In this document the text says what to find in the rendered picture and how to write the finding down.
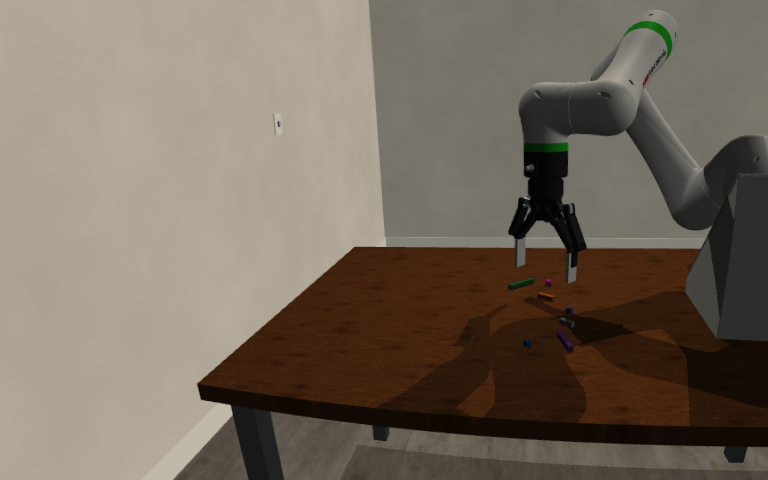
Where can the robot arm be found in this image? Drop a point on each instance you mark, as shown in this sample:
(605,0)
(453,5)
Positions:
(550,112)

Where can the purple rod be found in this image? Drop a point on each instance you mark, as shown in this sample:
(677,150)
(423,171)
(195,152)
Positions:
(564,340)

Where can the green rod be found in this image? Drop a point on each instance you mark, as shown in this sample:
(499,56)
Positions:
(521,283)

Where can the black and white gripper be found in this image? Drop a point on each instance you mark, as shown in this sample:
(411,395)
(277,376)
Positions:
(550,198)

